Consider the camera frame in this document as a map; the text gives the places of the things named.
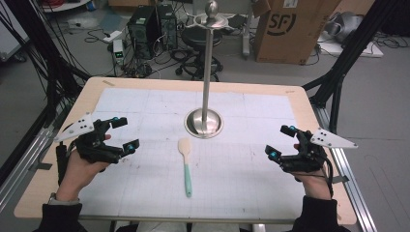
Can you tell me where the large cardboard box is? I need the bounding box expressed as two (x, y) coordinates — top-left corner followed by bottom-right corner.
(252, 0), (343, 66)

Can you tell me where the black computer tower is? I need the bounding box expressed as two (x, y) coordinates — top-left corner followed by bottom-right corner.
(127, 5), (161, 61)
(156, 3), (179, 51)

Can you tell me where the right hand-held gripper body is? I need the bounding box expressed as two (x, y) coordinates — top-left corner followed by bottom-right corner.
(278, 127), (359, 174)

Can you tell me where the left hand-held gripper black cable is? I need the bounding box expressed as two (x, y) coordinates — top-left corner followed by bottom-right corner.
(55, 141), (77, 187)

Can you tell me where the person's left hand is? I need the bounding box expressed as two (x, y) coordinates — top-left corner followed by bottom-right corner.
(56, 133), (113, 202)

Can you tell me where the wooden spatula with teal handle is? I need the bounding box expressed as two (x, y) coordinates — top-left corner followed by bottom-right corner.
(177, 137), (193, 198)

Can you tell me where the aluminium rail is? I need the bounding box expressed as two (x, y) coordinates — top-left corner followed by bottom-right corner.
(0, 105), (71, 215)
(310, 103), (379, 232)

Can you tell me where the wrist watch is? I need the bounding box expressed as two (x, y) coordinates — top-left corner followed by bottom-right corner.
(47, 191), (81, 207)

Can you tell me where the black rolling stool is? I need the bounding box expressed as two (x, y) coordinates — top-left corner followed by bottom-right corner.
(175, 28), (224, 82)

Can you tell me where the white flat board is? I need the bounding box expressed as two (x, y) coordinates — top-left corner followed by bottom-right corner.
(316, 32), (385, 59)

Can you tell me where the black metal frame strut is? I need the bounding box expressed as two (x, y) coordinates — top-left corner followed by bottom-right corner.
(302, 0), (410, 135)
(4, 0), (92, 131)

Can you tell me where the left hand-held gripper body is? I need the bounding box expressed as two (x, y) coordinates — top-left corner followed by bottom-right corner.
(53, 111), (130, 165)

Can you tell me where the silver round appliance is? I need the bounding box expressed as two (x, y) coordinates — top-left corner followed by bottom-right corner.
(323, 11), (366, 44)

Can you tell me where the white panel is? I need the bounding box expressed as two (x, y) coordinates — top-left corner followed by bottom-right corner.
(0, 0), (31, 63)

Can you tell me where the white device with green display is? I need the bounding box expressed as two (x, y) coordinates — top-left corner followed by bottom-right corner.
(112, 39), (126, 66)

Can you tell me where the white power strip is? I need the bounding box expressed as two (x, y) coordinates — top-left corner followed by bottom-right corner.
(102, 30), (124, 44)

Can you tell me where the white round table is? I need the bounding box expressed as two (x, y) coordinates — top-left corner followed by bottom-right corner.
(41, 0), (92, 14)

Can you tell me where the hand-held gripper black cable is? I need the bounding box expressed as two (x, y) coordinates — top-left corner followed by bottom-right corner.
(55, 141), (77, 187)
(295, 154), (335, 198)

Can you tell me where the white stand post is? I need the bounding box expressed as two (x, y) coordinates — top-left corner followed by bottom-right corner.
(241, 0), (259, 60)

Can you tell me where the person's right hand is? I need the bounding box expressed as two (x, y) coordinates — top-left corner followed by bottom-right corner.
(291, 143), (334, 200)

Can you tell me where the steel utensil stand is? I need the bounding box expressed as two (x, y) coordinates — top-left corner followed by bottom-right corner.
(183, 0), (230, 140)

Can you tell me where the white grid mat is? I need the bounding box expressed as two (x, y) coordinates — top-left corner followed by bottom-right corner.
(78, 87), (306, 221)

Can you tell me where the right hand-held gripper black cable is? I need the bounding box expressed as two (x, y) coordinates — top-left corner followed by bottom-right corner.
(295, 154), (335, 198)

